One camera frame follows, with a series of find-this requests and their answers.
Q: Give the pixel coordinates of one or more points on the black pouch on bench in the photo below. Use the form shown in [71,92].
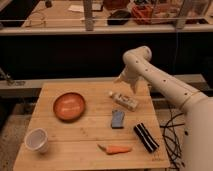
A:
[119,17]

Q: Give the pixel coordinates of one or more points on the orange basket on bench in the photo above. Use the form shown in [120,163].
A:
[142,14]

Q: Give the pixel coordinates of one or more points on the grey metal post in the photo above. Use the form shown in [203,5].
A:
[88,15]

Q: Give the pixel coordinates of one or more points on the black white striped block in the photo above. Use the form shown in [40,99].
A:
[148,141]

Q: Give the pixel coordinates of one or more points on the orange bowl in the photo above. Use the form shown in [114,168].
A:
[69,106]

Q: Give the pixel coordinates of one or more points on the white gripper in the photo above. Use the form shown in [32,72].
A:
[129,77]

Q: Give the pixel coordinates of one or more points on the white paper on bench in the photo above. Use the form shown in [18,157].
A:
[76,8]

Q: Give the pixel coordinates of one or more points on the metal clamp at left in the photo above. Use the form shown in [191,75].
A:
[9,80]

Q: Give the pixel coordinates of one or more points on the clear plastic cup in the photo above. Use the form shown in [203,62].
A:
[37,140]

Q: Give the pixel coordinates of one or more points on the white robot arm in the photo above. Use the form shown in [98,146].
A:
[197,149]

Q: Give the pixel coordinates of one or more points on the blue sponge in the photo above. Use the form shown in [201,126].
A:
[117,119]

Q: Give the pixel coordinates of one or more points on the orange toy carrot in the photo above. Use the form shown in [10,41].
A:
[113,149]

